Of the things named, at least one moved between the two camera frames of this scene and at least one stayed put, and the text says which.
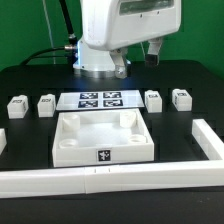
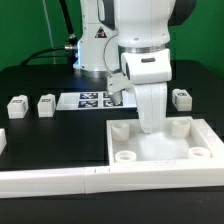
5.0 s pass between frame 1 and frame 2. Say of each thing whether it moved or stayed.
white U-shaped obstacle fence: stayed
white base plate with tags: stayed
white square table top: moved
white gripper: moved
